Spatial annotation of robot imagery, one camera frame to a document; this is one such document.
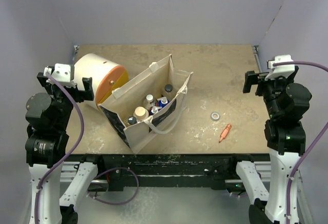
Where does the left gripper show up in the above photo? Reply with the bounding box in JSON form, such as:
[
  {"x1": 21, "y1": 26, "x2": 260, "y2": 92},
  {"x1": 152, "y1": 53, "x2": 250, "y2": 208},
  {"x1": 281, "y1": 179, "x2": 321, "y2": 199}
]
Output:
[{"x1": 38, "y1": 74, "x2": 93, "y2": 129}]

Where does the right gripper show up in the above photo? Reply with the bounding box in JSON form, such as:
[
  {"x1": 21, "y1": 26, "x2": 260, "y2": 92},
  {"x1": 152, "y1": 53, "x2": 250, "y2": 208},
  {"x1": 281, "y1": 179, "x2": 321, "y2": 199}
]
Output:
[{"x1": 243, "y1": 70, "x2": 294, "y2": 117}]

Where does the canvas tote bag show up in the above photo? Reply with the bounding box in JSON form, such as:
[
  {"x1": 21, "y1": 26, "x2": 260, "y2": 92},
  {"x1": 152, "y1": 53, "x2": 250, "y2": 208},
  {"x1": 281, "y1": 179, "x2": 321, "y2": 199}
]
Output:
[{"x1": 99, "y1": 55, "x2": 193, "y2": 153}]

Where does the white bottle beige cap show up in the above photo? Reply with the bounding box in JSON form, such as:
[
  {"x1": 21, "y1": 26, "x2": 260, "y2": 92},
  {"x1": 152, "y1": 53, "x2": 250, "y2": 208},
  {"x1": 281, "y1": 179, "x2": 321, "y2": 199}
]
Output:
[{"x1": 133, "y1": 106, "x2": 149, "y2": 121}]

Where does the clear square bottle dark cap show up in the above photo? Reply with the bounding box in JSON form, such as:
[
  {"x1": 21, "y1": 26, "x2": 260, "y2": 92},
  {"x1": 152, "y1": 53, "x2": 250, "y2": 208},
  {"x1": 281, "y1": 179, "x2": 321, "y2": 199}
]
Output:
[{"x1": 161, "y1": 84, "x2": 177, "y2": 101}]

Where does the small clear bottle white cap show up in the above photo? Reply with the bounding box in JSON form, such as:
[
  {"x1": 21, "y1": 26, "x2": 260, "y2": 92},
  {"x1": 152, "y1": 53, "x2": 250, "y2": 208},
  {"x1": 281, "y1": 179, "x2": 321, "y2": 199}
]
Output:
[{"x1": 143, "y1": 94, "x2": 156, "y2": 110}]

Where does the orange bottle blue pump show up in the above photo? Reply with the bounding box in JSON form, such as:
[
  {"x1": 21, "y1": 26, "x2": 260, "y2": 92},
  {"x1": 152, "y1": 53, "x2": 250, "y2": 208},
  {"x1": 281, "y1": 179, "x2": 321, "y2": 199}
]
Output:
[{"x1": 157, "y1": 96, "x2": 170, "y2": 108}]

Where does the small square bottle dark cap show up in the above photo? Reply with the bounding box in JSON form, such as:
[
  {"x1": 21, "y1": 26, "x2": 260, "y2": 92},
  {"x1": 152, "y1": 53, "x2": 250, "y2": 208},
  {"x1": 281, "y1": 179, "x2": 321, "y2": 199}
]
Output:
[{"x1": 127, "y1": 116, "x2": 137, "y2": 125}]

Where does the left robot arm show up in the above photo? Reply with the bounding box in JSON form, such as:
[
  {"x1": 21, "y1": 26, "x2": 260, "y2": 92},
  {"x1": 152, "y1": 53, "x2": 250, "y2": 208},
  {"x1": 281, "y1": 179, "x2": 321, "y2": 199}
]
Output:
[{"x1": 25, "y1": 72, "x2": 94, "y2": 223}]

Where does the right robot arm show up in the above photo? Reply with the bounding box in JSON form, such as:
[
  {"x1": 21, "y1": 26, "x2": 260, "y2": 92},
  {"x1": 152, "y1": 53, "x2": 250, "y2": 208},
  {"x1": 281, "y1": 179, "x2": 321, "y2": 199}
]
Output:
[{"x1": 228, "y1": 68, "x2": 312, "y2": 223}]

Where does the white round container orange lid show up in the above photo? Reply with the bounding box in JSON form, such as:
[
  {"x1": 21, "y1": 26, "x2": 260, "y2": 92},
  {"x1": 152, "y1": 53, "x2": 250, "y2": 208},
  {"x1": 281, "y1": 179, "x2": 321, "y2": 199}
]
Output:
[{"x1": 74, "y1": 53, "x2": 129, "y2": 110}]

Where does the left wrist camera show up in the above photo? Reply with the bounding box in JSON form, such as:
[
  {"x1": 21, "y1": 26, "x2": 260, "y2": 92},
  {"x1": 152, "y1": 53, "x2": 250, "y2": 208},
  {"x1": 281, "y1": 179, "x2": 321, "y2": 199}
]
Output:
[{"x1": 43, "y1": 63, "x2": 75, "y2": 88}]

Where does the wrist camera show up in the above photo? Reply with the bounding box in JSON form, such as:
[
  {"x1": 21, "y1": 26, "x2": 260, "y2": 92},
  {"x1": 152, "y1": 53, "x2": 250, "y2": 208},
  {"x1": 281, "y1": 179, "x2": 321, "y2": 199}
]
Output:
[
  {"x1": 265, "y1": 54, "x2": 295, "y2": 80},
  {"x1": 43, "y1": 63, "x2": 75, "y2": 88}
]

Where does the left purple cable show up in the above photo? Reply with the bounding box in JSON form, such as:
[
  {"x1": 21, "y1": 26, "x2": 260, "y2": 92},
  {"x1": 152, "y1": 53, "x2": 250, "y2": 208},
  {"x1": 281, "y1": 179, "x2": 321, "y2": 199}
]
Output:
[{"x1": 34, "y1": 71, "x2": 140, "y2": 224}]

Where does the purple cable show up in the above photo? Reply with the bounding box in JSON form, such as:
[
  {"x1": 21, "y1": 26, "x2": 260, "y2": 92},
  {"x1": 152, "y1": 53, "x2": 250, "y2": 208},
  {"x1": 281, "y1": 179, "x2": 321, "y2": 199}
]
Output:
[
  {"x1": 273, "y1": 60, "x2": 328, "y2": 224},
  {"x1": 34, "y1": 71, "x2": 140, "y2": 224}
]

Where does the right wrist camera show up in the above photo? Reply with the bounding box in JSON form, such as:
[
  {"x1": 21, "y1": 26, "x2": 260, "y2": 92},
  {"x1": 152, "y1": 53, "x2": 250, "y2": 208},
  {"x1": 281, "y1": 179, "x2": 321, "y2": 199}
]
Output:
[{"x1": 265, "y1": 54, "x2": 295, "y2": 80}]

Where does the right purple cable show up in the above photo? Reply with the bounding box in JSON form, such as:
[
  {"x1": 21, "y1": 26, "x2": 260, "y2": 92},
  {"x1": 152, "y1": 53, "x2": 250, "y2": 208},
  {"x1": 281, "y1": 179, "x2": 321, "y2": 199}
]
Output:
[{"x1": 273, "y1": 60, "x2": 328, "y2": 224}]

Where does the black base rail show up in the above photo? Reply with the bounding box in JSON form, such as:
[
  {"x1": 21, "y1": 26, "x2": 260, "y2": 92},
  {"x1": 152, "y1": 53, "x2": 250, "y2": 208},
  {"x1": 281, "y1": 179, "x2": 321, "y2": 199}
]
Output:
[{"x1": 60, "y1": 154, "x2": 271, "y2": 191}]

